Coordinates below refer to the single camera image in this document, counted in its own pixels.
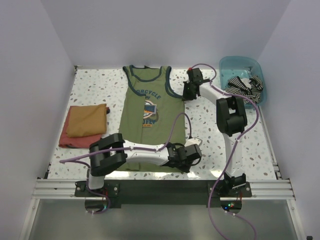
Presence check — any olive green tank top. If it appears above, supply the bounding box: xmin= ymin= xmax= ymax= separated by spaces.
xmin=117 ymin=64 xmax=187 ymax=172

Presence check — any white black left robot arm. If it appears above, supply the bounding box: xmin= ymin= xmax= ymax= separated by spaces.
xmin=85 ymin=133 xmax=202 ymax=196

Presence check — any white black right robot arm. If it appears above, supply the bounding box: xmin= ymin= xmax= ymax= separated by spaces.
xmin=182 ymin=67 xmax=248 ymax=197

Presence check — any black white striped tank top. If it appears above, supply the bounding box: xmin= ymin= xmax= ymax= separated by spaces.
xmin=225 ymin=75 xmax=264 ymax=105

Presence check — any folded rust red tank top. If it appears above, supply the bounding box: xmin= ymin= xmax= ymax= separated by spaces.
xmin=58 ymin=121 xmax=102 ymax=149

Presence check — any folded mustard orange tank top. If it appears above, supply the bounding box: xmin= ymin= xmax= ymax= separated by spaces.
xmin=66 ymin=104 xmax=107 ymax=138

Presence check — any translucent blue plastic bin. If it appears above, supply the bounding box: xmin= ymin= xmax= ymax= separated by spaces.
xmin=219 ymin=56 xmax=267 ymax=106

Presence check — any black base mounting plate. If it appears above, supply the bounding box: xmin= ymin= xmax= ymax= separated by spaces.
xmin=74 ymin=178 xmax=252 ymax=210

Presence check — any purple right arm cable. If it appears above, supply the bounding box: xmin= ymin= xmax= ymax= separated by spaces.
xmin=189 ymin=62 xmax=261 ymax=240

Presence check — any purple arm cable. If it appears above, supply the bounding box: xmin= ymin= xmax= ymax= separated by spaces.
xmin=189 ymin=62 xmax=261 ymax=240
xmin=59 ymin=112 xmax=193 ymax=216

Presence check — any aluminium front frame rail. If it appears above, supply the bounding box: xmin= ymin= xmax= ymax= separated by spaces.
xmin=31 ymin=179 xmax=295 ymax=200

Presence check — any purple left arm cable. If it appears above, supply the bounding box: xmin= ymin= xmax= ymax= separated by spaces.
xmin=59 ymin=112 xmax=193 ymax=216

